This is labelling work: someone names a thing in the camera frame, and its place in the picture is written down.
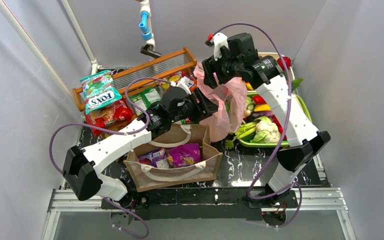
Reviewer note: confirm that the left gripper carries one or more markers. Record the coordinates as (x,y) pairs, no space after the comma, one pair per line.
(204,106)

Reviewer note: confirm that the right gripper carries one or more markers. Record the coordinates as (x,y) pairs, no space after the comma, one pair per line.
(210,69)

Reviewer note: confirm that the pink plastic grocery bag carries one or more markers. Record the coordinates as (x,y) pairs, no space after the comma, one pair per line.
(231,101)

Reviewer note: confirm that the purple grape candy bag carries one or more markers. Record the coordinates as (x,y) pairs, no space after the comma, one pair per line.
(184,155)

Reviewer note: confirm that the brown burlap tote bag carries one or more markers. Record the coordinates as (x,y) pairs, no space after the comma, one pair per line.
(147,178)

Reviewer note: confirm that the purple Fox's berries candy bag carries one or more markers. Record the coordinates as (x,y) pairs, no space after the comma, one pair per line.
(157,158)

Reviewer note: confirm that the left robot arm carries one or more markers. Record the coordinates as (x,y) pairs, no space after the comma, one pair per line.
(83,166)

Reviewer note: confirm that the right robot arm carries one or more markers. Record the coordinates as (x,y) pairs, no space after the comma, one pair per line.
(236,56)

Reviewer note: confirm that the orange Fox's fruits candy bag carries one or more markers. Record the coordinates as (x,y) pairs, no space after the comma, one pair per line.
(178,78)

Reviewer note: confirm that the red chili pepper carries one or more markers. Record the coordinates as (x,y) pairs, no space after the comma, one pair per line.
(258,100)

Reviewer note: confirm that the green lemon snack bag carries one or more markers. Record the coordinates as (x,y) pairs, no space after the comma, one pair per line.
(145,98)

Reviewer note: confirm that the white fruit tray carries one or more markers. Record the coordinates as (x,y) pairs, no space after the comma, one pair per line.
(276,56)

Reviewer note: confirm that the yellow bell pepper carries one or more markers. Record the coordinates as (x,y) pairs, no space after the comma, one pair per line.
(261,108)

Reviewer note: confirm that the wooden rack with glass shelves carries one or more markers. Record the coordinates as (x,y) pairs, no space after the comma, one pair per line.
(134,80)

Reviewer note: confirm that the purple eggplant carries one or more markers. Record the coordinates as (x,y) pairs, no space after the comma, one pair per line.
(258,114)

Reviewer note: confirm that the red apple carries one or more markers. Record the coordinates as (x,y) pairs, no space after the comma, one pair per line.
(285,63)

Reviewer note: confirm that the green vegetable tray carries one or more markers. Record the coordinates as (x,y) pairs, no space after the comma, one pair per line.
(246,131)

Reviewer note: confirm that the red bell pepper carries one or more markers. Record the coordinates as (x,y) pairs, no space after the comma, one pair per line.
(279,130)

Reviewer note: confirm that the white cauliflower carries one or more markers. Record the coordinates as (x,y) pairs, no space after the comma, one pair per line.
(265,133)

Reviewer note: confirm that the red snack bag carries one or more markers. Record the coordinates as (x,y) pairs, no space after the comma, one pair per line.
(113,113)

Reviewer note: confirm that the white pipe with blue valve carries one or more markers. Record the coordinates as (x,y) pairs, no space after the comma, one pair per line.
(145,25)

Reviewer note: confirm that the green Fox's mint candy bag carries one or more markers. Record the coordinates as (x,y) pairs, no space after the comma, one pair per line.
(99,91)

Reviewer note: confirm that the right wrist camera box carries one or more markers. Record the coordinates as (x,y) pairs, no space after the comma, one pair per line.
(217,41)

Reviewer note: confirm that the aluminium frame rail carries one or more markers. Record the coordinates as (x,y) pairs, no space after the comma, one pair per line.
(313,199)

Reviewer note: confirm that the white wall conduit pipe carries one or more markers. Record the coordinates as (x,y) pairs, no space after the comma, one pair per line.
(33,47)

